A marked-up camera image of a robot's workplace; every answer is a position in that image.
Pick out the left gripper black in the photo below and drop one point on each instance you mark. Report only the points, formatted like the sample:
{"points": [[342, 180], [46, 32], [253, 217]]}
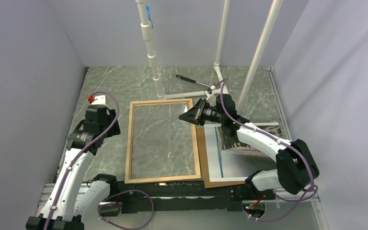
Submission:
{"points": [[114, 130]]}

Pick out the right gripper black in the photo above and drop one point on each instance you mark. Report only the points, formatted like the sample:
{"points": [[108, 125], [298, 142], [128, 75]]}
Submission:
{"points": [[189, 116]]}

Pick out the clear acrylic glazing sheet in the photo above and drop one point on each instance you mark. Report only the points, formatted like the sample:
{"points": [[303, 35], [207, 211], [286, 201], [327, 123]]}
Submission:
{"points": [[165, 139]]}

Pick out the wooden picture frame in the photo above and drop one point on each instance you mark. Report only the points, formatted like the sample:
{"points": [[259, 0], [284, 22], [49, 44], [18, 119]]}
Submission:
{"points": [[130, 143]]}

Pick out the glossy landscape photo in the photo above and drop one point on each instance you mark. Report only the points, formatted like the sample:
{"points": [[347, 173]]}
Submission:
{"points": [[228, 160]]}

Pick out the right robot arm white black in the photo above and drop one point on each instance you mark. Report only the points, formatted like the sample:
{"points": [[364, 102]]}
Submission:
{"points": [[295, 169]]}

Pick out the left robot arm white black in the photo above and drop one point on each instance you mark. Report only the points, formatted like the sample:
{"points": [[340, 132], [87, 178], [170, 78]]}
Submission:
{"points": [[64, 210]]}

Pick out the brown backing board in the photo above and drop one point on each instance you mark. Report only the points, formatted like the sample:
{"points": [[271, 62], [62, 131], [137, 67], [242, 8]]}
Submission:
{"points": [[202, 150]]}

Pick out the blue clip on pipe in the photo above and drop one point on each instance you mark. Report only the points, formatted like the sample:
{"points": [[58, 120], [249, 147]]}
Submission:
{"points": [[149, 16]]}

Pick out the black handled hammer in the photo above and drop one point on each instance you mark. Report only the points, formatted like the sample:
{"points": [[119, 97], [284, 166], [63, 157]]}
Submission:
{"points": [[190, 80]]}

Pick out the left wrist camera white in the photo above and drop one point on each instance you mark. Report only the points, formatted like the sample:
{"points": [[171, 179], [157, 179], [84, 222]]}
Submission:
{"points": [[97, 100]]}

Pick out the aluminium extrusion rail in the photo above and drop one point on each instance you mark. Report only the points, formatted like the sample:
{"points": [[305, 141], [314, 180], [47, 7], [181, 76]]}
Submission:
{"points": [[253, 209]]}

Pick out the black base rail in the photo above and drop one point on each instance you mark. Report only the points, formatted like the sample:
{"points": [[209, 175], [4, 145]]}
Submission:
{"points": [[177, 196]]}

